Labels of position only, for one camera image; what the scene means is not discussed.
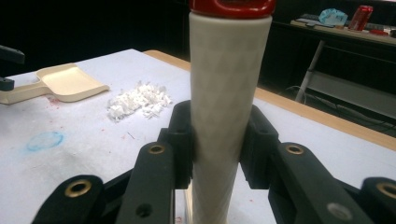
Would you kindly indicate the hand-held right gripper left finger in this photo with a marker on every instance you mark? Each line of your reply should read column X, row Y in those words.
column 180, row 130

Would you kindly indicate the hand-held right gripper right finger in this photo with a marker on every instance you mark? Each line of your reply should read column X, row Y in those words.
column 260, row 140

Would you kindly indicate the cream plastic dustpan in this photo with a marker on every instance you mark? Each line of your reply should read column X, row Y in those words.
column 67, row 82

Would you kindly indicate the pile of white paper scraps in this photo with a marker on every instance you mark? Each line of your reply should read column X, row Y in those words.
column 138, row 101

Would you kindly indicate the white table cover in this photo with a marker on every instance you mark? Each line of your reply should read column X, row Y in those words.
column 77, row 149

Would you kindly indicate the background desk with white legs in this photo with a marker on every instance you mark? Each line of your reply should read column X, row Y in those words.
column 348, row 81

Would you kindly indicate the dark flat device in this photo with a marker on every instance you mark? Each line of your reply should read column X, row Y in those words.
column 309, row 19

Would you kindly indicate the light blue plastic bag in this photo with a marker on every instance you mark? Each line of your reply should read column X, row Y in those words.
column 333, row 16

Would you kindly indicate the red drink can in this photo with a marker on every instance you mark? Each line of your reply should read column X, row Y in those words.
column 360, row 18

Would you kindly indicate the small red flat thing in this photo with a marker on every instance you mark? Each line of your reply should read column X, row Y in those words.
column 379, row 32

